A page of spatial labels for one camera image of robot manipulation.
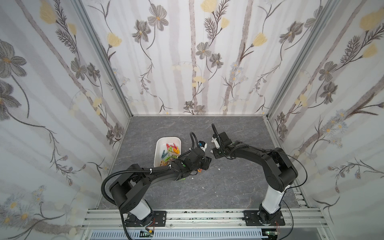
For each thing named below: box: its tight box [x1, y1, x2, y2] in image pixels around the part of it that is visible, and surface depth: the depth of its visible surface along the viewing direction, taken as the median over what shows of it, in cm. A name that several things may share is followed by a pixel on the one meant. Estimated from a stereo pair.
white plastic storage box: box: [154, 136, 182, 168], surface depth 100 cm
